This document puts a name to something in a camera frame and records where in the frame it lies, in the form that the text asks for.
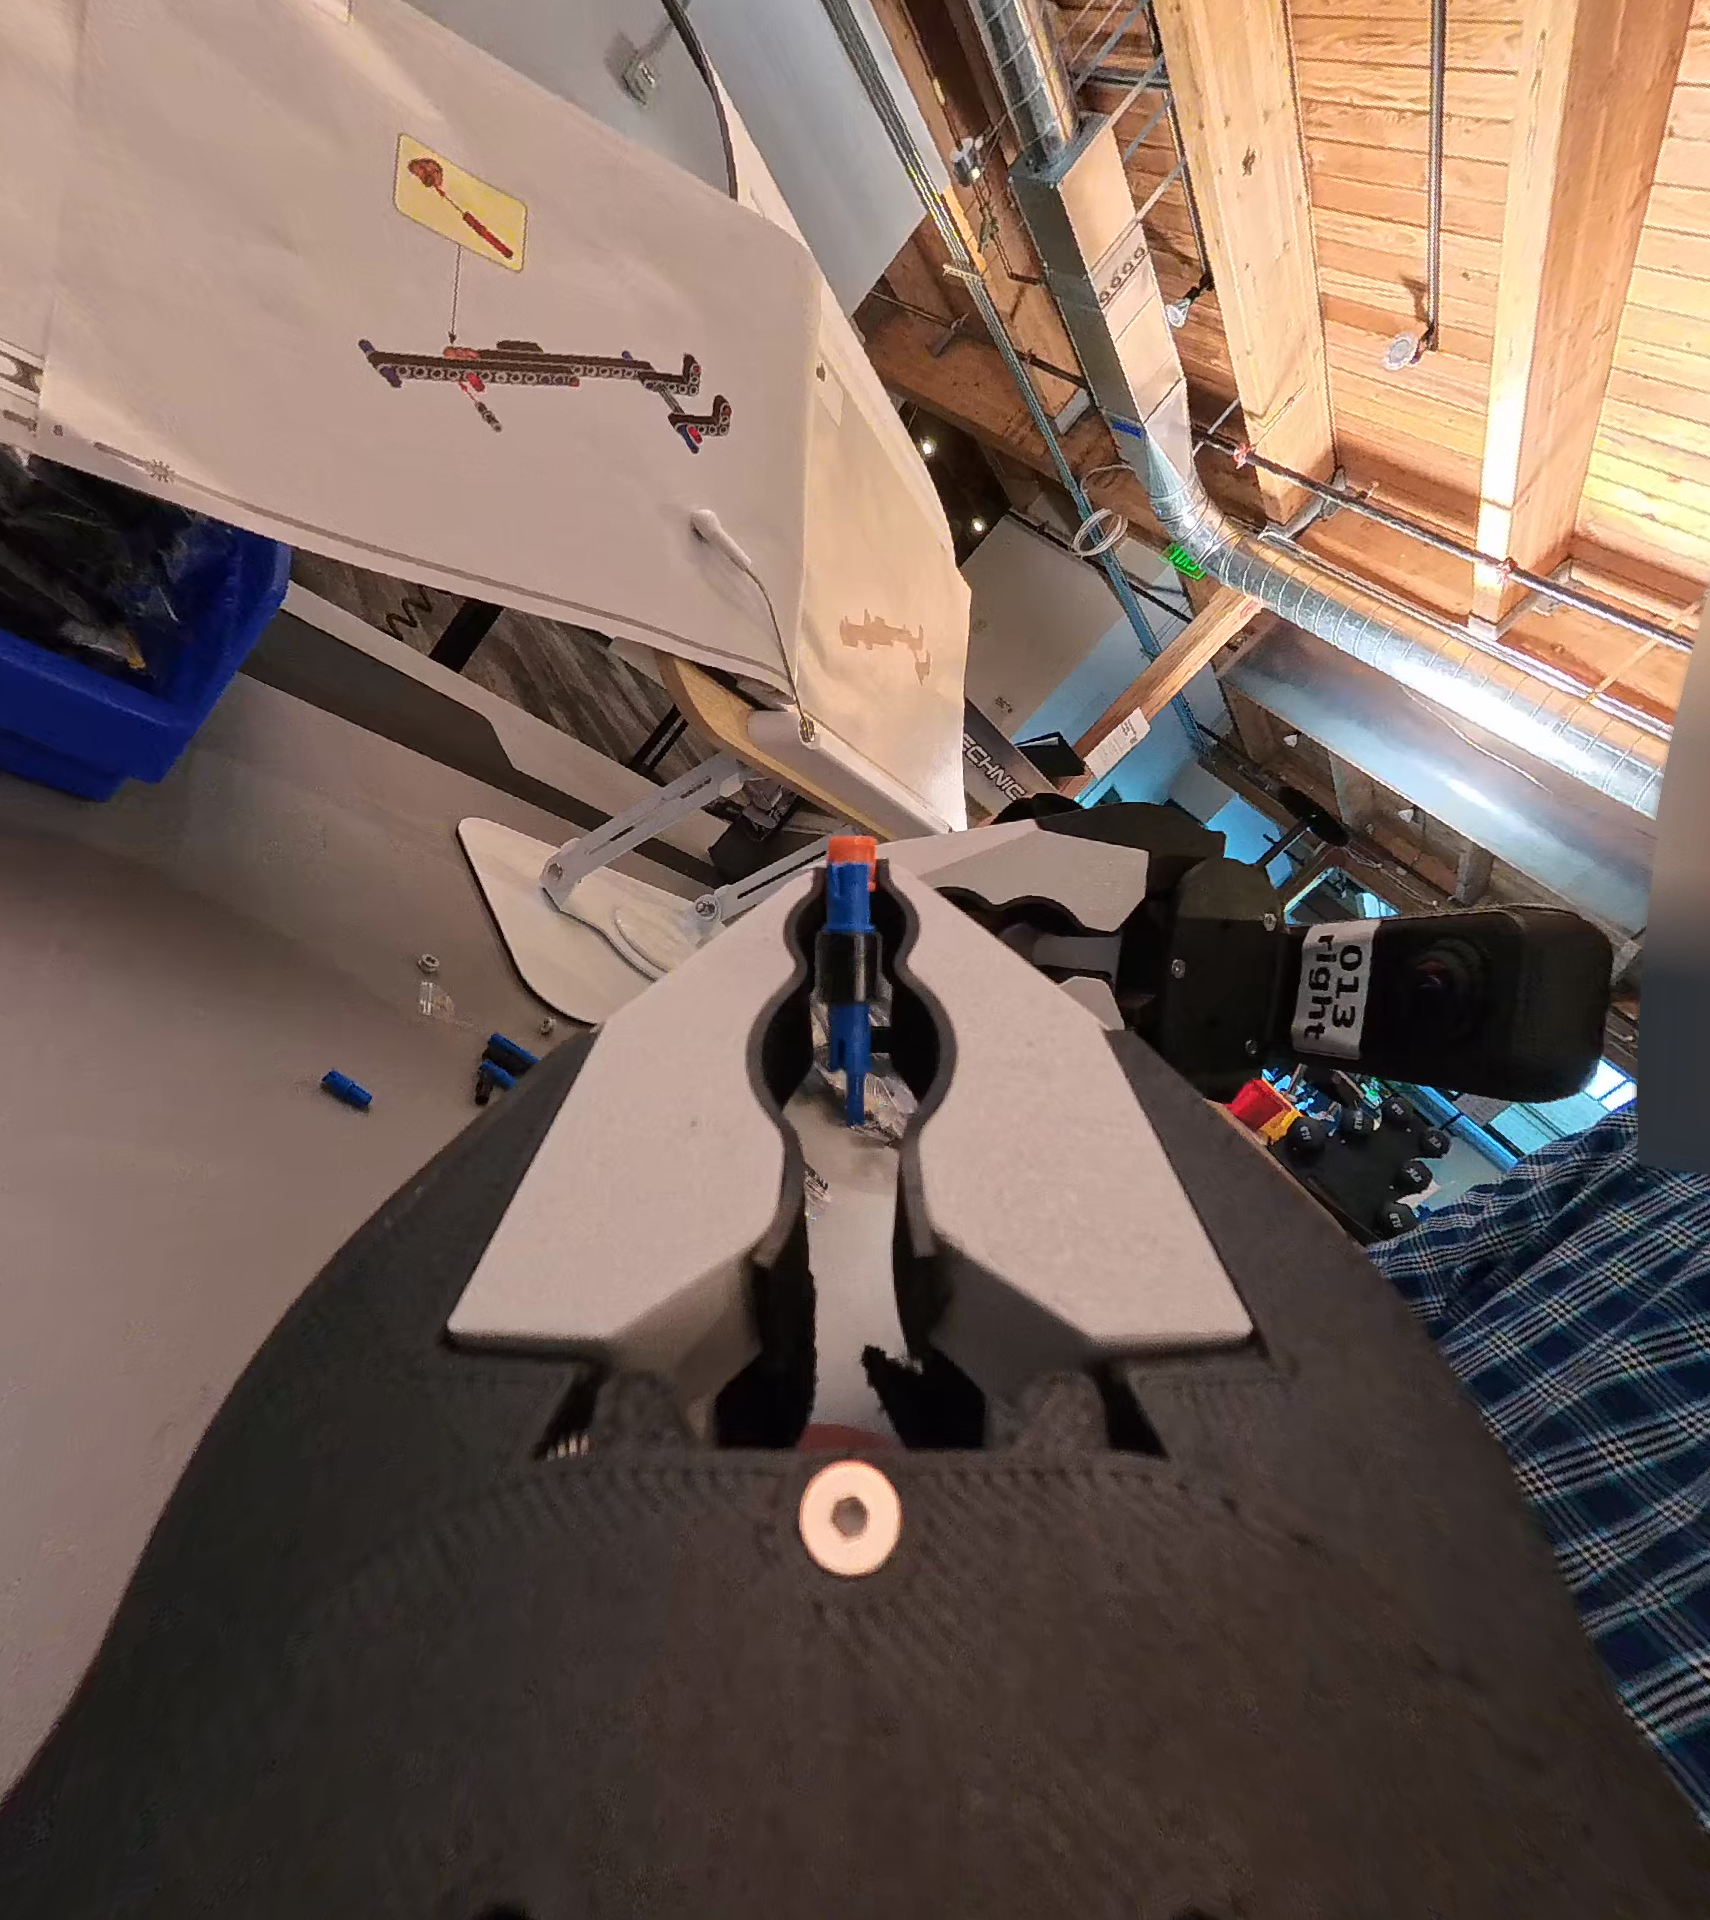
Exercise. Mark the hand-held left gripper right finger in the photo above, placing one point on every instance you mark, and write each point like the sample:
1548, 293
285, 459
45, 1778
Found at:
1081, 1185

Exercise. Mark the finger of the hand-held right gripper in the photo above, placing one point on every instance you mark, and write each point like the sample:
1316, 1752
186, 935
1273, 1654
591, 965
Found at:
1092, 997
1063, 871

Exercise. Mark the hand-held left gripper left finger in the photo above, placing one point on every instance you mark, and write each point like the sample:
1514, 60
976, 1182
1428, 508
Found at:
630, 1185

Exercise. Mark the black toy beam assembly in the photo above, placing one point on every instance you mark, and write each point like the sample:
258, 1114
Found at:
850, 965

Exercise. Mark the person's right forearm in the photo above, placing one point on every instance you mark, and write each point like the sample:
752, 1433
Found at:
1619, 1498

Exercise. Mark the black toy set box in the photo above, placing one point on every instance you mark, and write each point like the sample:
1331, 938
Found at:
988, 773

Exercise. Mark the black dumbbell rack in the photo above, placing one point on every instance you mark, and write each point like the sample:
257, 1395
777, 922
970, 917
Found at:
1320, 1146

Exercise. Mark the white wooden book stand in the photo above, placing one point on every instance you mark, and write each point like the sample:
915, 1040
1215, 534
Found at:
539, 917

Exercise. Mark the blue plastic parts bin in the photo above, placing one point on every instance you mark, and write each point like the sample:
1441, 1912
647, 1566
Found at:
45, 720

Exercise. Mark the pile of clear parts bags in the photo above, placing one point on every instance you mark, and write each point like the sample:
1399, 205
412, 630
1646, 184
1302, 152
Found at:
45, 570

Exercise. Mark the white instruction booklet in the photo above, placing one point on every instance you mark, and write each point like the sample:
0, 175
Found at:
271, 226

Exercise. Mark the silver ventilation duct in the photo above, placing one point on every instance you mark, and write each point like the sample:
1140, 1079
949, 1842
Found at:
1335, 601

